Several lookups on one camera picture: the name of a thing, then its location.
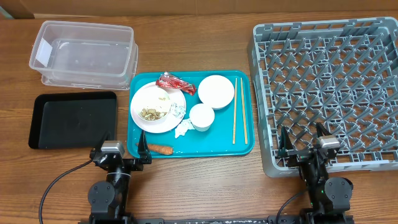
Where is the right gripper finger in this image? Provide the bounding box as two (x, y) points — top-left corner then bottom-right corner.
(278, 126), (294, 152)
(316, 123), (331, 138)

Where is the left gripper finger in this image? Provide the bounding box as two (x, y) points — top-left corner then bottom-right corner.
(137, 130), (152, 159)
(98, 131), (111, 149)

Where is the white tissue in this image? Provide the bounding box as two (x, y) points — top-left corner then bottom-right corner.
(175, 119), (195, 139)

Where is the foil ball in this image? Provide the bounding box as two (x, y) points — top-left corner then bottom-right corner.
(170, 103), (186, 118)

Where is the white cup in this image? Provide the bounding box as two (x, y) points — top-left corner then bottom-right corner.
(189, 103), (215, 132)

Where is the red snack wrapper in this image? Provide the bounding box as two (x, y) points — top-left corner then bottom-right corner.
(155, 72), (197, 96)

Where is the food scraps and rice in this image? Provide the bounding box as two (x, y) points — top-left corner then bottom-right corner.
(139, 108), (167, 121)

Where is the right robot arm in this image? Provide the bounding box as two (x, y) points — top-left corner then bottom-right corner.
(275, 123), (354, 223)

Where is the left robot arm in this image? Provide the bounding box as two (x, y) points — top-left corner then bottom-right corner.
(88, 131), (152, 223)

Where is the grey dishwasher rack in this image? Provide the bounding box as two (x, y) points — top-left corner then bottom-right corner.
(248, 17), (397, 177)

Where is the orange carrot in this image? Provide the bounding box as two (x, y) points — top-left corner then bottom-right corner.
(147, 144), (174, 156)

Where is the pink plate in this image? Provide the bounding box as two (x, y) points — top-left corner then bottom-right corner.
(129, 82), (187, 134)

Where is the black tray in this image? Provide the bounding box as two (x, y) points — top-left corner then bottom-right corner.
(28, 91), (118, 149)

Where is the teal serving tray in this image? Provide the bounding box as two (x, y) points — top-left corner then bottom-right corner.
(127, 70), (255, 158)

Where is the clear plastic bin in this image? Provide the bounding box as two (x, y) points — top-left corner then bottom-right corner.
(29, 21), (138, 90)

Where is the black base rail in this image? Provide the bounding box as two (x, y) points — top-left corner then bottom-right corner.
(77, 215), (355, 224)

